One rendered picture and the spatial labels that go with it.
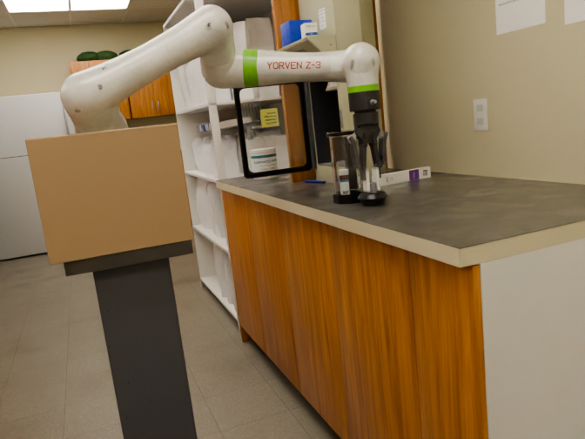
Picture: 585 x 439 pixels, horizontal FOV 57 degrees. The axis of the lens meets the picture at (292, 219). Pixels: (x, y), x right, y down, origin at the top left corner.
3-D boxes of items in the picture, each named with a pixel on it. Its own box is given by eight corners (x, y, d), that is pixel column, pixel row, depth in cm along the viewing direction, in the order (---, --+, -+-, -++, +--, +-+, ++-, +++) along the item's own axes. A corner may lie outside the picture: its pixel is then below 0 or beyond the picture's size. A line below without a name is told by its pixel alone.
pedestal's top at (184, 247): (65, 276, 135) (63, 261, 134) (71, 252, 165) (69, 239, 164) (193, 253, 145) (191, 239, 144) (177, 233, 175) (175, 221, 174)
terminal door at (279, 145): (312, 170, 239) (303, 77, 231) (245, 179, 232) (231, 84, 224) (312, 170, 239) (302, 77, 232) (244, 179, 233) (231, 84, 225)
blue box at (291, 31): (304, 46, 227) (302, 23, 225) (313, 42, 218) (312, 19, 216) (282, 48, 224) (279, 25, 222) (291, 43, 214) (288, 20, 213)
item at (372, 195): (378, 199, 171) (376, 179, 170) (394, 203, 163) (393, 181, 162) (353, 205, 168) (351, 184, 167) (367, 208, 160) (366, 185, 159)
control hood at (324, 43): (305, 71, 233) (302, 48, 231) (338, 62, 203) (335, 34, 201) (279, 74, 229) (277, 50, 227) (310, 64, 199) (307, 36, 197)
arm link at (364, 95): (367, 91, 166) (340, 94, 163) (388, 88, 155) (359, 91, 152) (369, 111, 167) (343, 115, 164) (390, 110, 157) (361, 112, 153)
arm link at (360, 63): (341, 42, 152) (380, 37, 151) (339, 47, 164) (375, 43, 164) (346, 92, 154) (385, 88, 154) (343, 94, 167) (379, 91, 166)
